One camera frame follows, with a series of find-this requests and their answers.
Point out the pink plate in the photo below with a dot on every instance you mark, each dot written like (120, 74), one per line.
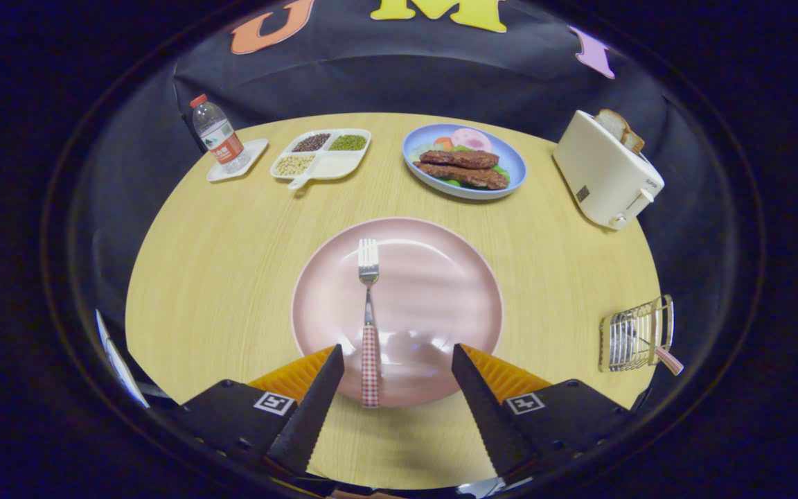
(433, 291)

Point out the green lettuce leaf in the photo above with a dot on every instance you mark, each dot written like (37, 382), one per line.
(502, 170)

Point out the brown meat piece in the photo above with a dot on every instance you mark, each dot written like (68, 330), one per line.
(461, 159)
(468, 177)

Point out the blue plate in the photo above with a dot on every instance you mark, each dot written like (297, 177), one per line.
(514, 166)

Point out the white square coaster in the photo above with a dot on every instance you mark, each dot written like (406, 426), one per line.
(253, 154)

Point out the toast slice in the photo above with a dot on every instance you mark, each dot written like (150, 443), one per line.
(610, 125)
(634, 142)

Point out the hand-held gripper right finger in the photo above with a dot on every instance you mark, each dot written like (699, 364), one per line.
(485, 416)

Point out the pile of yellow soybeans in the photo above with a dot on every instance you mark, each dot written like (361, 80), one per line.
(295, 165)

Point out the white toaster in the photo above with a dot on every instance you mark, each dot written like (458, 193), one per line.
(600, 173)

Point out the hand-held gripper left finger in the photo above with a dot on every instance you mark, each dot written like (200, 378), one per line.
(312, 416)

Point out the clear water bottle red cap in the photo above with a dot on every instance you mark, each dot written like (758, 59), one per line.
(219, 138)

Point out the orange carrot slice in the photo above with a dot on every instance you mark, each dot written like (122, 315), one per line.
(443, 143)

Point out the pile of brown beans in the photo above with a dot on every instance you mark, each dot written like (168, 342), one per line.
(312, 142)

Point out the pink ham slice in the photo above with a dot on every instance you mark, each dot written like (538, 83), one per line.
(472, 140)

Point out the white divided tray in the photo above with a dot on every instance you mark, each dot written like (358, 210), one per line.
(337, 166)

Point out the pile of green beans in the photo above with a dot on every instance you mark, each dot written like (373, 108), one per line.
(348, 143)

